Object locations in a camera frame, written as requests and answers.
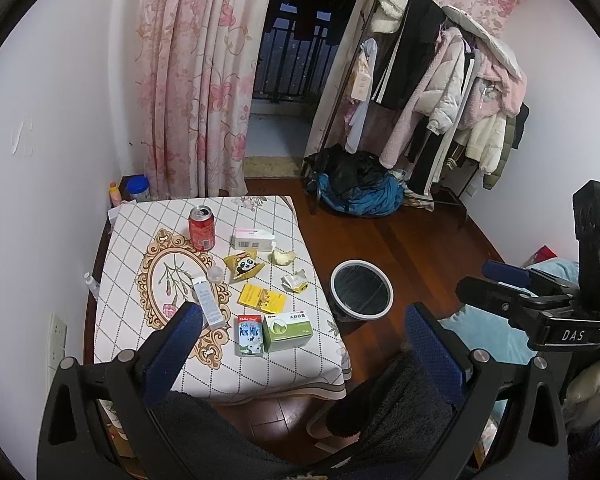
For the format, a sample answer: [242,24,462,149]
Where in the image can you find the blue milk carton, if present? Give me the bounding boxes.
[236,314,264,356]

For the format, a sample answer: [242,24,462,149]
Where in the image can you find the yellow box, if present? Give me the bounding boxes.
[237,284,286,314]

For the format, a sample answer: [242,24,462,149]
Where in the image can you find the green white box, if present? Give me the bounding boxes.
[263,311,313,352]

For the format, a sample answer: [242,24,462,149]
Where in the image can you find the yellow panda snack bag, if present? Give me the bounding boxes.
[223,249,265,283]

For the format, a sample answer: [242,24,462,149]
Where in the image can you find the white paper wrapper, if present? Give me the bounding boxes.
[282,269,309,294]

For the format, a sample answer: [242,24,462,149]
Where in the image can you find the yellow lemon peel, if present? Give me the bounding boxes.
[270,248,297,266]

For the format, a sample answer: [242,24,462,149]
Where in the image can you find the white round trash bin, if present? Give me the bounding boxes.
[328,259,394,322]

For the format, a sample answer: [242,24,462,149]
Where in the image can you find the light blue bedding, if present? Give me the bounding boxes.
[439,258,579,364]

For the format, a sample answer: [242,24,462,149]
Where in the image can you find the clear plastic cap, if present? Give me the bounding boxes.
[207,266,224,284]

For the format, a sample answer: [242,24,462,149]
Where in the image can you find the white patterned tablecloth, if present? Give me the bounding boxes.
[94,195,351,404]

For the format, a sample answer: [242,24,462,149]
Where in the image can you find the red soda can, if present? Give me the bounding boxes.
[188,206,215,252]

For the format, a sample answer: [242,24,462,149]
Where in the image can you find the white pink box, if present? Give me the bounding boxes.
[230,228,276,252]

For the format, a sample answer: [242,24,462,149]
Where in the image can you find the blue black clothes pile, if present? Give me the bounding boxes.
[301,144,404,218]

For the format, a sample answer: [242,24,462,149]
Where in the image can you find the small orange bottle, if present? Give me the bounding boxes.
[109,182,122,207]

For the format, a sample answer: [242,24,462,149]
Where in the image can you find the blue lid jar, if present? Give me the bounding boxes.
[125,174,151,202]

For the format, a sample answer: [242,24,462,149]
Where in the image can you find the clothes rack with coats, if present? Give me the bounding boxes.
[310,0,527,210]

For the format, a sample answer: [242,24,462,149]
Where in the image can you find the pink floral curtain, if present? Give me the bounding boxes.
[137,0,268,200]

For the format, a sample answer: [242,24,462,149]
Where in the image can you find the white wall socket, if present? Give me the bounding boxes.
[47,313,67,387]

